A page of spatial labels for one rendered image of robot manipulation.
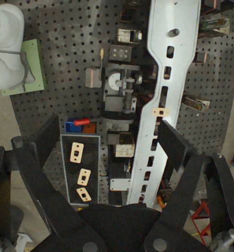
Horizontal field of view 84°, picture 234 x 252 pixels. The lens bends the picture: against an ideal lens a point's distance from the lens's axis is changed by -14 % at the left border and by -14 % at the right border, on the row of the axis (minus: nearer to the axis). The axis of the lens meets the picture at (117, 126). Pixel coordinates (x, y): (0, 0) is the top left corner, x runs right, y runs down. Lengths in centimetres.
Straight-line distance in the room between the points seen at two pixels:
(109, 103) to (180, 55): 38
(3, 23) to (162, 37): 64
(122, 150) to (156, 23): 54
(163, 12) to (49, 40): 63
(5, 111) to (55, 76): 123
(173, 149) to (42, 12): 99
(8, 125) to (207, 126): 214
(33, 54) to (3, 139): 155
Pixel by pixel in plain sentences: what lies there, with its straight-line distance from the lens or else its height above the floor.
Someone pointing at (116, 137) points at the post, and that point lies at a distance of 60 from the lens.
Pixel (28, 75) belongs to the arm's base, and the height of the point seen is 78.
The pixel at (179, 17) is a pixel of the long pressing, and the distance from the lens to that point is 72.
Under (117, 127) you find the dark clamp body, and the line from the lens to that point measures 60.
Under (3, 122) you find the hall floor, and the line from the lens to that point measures 218.
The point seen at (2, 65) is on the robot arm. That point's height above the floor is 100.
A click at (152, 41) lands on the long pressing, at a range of 66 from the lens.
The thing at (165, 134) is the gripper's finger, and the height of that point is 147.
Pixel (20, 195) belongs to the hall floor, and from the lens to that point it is 292.
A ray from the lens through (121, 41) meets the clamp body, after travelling 56.
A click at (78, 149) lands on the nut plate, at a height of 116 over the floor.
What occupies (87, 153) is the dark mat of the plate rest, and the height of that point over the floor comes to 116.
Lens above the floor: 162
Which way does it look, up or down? 66 degrees down
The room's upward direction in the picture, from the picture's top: 170 degrees clockwise
